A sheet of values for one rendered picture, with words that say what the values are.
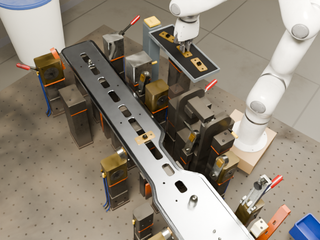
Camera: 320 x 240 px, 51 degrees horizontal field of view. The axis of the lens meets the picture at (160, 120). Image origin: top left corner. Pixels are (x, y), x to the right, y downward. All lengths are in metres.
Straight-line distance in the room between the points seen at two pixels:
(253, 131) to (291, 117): 1.44
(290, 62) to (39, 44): 2.28
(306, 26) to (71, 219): 1.19
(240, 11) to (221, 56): 0.85
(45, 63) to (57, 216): 0.70
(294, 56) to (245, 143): 0.58
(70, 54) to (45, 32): 1.28
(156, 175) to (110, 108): 0.39
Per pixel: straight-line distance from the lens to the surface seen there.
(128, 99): 1.55
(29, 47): 3.17
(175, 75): 1.62
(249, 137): 1.67
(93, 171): 1.69
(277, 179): 1.24
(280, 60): 1.32
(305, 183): 1.83
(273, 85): 1.42
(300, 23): 1.14
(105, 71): 1.69
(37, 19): 2.98
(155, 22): 1.72
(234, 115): 1.83
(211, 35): 3.65
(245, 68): 3.34
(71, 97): 1.55
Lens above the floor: 2.15
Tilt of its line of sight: 51 degrees down
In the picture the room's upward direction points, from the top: 4 degrees clockwise
